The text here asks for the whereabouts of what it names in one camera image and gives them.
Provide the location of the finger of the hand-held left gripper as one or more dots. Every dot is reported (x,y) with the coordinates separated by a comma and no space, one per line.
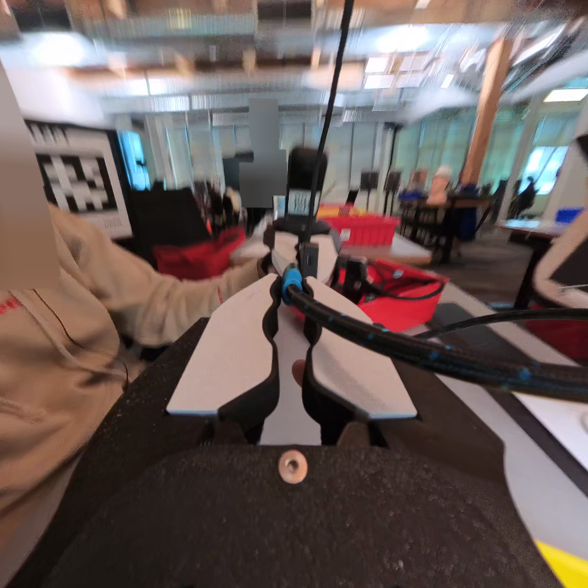
(285,250)
(330,257)

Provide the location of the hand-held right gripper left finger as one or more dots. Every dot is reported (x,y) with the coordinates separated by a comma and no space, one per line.
(225,358)

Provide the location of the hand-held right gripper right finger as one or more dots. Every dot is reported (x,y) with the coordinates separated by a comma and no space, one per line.
(358,386)

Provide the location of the red plastic bin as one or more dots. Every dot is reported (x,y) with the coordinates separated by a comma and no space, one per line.
(404,312)

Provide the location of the yellow plastic bin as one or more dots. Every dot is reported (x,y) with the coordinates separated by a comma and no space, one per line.
(569,569)

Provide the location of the person's left forearm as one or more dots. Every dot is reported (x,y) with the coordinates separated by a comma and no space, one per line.
(160,294)

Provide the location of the stack of red bins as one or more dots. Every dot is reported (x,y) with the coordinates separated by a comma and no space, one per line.
(367,229)

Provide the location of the red tote tub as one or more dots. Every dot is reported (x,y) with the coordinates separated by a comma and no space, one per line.
(197,262)

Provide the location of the black office chair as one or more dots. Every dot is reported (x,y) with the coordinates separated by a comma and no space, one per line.
(170,216)

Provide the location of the person's beige hoodie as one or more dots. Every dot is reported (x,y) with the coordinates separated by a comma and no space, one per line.
(46,390)

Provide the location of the wooden desk with black legs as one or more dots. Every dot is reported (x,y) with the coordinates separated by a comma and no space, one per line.
(528,225)

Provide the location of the black board with wooden rim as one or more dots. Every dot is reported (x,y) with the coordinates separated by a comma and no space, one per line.
(551,262)

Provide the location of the black-framed marker sign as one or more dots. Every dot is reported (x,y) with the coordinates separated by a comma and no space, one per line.
(73,179)

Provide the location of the blue storage bin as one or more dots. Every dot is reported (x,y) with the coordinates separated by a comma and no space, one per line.
(569,216)

